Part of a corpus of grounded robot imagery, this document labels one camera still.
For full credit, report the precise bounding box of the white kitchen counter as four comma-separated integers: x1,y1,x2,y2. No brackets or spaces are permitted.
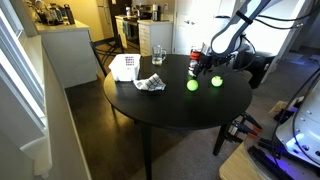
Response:
36,21,98,88

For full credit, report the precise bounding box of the clear tennis ball can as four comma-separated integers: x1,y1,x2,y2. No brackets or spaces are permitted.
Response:
188,46,201,76

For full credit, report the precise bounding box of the round black table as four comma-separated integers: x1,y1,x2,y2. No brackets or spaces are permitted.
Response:
104,54,252,180

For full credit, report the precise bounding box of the light wooden board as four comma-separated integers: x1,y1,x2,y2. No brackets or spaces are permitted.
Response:
219,143,264,180

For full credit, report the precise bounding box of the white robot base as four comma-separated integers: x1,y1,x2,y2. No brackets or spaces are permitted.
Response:
276,81,320,167

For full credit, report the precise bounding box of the white plastic basket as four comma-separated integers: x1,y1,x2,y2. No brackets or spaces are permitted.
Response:
109,54,141,82

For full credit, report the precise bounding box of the orange black clamp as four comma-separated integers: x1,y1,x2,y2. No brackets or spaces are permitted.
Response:
225,112,262,143

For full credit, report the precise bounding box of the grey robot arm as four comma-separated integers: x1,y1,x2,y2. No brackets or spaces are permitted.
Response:
193,0,271,77

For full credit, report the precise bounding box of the white checkered cloth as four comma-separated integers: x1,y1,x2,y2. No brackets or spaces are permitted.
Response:
133,74,166,91

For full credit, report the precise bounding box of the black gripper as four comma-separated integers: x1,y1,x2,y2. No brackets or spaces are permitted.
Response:
193,43,232,78

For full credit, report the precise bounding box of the clear glass mug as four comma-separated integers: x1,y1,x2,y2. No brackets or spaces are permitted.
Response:
152,45,167,66

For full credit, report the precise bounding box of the white kitchen cabinet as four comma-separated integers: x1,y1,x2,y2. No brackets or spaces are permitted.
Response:
138,20,173,56

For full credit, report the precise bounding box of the black wooden chair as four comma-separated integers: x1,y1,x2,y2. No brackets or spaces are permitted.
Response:
90,35,124,76

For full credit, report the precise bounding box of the green tennis ball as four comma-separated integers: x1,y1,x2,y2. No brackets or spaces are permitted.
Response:
211,76,223,87
187,80,198,91

